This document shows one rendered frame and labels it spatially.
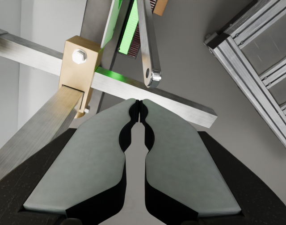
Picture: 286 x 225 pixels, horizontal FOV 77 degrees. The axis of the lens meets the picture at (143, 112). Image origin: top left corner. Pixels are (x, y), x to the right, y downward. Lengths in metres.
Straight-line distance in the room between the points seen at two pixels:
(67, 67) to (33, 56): 0.06
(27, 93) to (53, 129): 0.41
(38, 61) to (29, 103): 0.33
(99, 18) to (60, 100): 0.20
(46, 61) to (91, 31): 0.13
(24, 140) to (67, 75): 0.14
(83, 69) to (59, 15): 0.24
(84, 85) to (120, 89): 0.06
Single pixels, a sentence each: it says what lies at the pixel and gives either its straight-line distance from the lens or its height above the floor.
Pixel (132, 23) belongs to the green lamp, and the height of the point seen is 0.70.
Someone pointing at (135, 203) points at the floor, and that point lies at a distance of 2.10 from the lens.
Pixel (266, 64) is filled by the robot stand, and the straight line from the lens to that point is 1.11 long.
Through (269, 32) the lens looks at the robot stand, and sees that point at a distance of 1.06.
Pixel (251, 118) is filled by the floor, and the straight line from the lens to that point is 1.53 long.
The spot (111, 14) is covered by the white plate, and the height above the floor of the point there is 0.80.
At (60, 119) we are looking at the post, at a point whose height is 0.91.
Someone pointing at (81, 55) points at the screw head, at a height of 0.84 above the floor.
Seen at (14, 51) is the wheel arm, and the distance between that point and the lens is 0.36.
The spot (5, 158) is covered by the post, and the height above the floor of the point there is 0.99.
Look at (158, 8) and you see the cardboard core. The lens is 1.03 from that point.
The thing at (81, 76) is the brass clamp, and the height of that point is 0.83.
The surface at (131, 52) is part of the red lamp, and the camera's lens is 0.41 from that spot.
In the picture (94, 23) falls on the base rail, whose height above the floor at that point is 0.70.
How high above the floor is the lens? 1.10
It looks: 58 degrees down
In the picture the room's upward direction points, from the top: 179 degrees counter-clockwise
